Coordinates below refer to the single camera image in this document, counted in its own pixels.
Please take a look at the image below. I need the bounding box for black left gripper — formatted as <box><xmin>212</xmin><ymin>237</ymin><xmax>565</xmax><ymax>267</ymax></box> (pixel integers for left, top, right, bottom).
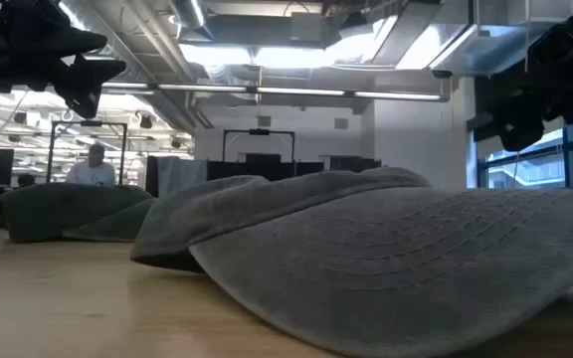
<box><xmin>0</xmin><ymin>0</ymin><xmax>128</xmax><ymax>120</ymax></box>

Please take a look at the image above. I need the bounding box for light grey baseball cap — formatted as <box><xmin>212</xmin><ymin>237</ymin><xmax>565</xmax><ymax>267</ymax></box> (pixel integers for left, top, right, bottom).
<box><xmin>130</xmin><ymin>166</ymin><xmax>573</xmax><ymax>358</ymax></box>

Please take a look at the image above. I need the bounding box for person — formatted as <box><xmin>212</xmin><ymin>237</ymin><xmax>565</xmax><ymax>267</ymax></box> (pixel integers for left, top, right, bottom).
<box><xmin>65</xmin><ymin>143</ymin><xmax>118</xmax><ymax>187</ymax></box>

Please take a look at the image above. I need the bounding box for grey cloth on partition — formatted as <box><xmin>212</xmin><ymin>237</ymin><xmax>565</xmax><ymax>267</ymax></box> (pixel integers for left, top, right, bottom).
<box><xmin>156</xmin><ymin>155</ymin><xmax>209</xmax><ymax>199</ymax></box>

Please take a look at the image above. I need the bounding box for dark green baseball cap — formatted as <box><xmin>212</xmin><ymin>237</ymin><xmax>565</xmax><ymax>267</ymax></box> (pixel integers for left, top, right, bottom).
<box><xmin>0</xmin><ymin>181</ymin><xmax>157</xmax><ymax>244</ymax></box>

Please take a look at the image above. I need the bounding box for black partition screen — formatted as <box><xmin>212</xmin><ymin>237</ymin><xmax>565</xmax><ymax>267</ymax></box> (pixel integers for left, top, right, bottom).
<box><xmin>144</xmin><ymin>152</ymin><xmax>383</xmax><ymax>198</ymax></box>

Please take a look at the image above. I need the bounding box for long linear ceiling light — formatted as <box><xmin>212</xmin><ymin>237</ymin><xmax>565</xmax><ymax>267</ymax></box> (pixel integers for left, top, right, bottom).
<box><xmin>100</xmin><ymin>81</ymin><xmax>451</xmax><ymax>103</ymax></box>

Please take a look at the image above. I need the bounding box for silver ceiling duct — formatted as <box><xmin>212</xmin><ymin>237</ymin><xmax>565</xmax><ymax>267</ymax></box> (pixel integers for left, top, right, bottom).
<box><xmin>60</xmin><ymin>0</ymin><xmax>216</xmax><ymax>130</ymax></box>

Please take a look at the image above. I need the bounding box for window with dark frame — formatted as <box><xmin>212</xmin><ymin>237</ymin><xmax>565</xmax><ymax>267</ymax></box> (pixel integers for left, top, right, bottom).
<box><xmin>475</xmin><ymin>117</ymin><xmax>573</xmax><ymax>191</ymax></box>

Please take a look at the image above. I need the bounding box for black metal frame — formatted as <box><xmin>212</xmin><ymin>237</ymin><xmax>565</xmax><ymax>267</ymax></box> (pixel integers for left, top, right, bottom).
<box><xmin>222</xmin><ymin>128</ymin><xmax>296</xmax><ymax>165</ymax></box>
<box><xmin>45</xmin><ymin>119</ymin><xmax>129</xmax><ymax>186</ymax></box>

